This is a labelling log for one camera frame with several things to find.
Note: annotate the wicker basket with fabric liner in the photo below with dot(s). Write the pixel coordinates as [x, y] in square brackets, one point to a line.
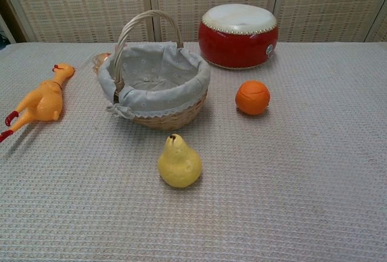
[169, 71]

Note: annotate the orange fruit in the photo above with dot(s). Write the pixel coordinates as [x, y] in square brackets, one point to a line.
[252, 97]

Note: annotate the woven folding screen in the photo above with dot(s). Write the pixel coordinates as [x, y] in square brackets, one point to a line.
[75, 5]

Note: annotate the yellow pear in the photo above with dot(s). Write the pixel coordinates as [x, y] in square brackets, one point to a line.
[179, 165]

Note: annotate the red drum with white skin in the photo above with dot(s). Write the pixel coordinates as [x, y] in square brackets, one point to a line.
[239, 44]

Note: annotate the beige waffle tablecloth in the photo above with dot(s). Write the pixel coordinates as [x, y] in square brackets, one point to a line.
[272, 183]

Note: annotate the small clear orange object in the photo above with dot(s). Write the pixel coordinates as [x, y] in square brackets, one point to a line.
[101, 60]

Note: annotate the yellow rubber chicken toy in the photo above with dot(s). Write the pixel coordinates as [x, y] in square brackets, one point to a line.
[45, 95]

